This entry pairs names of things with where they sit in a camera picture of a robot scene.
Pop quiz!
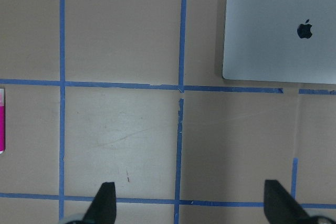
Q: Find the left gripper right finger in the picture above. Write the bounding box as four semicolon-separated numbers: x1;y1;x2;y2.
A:
264;179;310;224

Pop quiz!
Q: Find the pink marker pen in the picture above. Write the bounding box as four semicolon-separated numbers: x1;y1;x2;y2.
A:
0;88;5;154

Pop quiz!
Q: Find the grey closed laptop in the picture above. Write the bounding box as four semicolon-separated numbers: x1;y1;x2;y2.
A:
223;0;335;84

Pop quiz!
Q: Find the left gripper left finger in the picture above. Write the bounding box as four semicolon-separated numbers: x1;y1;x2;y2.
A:
81;182;117;224

